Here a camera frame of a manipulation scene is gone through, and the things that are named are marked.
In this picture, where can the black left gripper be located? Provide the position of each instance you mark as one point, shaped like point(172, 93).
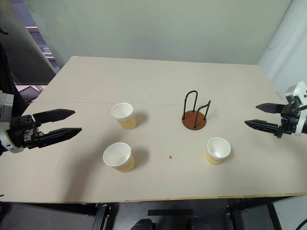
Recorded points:
point(24, 134)

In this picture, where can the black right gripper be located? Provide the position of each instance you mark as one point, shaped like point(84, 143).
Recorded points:
point(289, 121)

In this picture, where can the yellow ribbed paper cup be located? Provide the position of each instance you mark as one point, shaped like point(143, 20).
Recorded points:
point(124, 115)
point(218, 153)
point(119, 157)

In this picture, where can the black laptop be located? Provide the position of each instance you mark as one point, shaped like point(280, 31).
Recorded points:
point(27, 93)

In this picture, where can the dark rounded robot foot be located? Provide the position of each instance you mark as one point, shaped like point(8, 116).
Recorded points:
point(144, 224)
point(199, 223)

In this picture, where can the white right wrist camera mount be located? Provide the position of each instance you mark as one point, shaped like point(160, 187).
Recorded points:
point(298, 103)

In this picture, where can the black table frame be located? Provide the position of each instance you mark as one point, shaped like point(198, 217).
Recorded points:
point(153, 208)

